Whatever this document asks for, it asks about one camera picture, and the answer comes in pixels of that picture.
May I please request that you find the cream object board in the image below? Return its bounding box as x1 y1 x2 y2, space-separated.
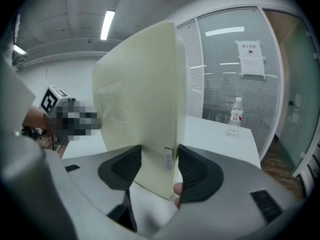
91 20 188 200

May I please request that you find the frosted glass door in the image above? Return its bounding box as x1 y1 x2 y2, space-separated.
261 8 320 176

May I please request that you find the person's grey shirt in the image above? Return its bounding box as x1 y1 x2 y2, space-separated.
0 52 37 137

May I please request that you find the long ceiling light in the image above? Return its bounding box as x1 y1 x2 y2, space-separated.
13 44 27 56
100 9 116 41

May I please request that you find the clear plastic water bottle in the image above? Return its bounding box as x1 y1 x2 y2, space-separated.
226 97 244 140

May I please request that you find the white paper wall sign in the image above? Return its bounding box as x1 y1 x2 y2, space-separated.
234 39 266 79

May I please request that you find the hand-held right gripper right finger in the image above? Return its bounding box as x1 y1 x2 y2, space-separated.
177 144 225 205

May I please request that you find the person's right hand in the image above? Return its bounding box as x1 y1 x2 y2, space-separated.
172 182 184 209

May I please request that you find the person's left forearm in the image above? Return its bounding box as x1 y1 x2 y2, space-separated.
21 105 52 130

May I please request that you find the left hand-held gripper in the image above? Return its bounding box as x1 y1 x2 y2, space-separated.
39 84 103 146

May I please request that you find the black chair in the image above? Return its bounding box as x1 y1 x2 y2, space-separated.
294 142 320 200

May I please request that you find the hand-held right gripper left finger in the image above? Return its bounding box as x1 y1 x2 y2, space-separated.
97 144 143 233

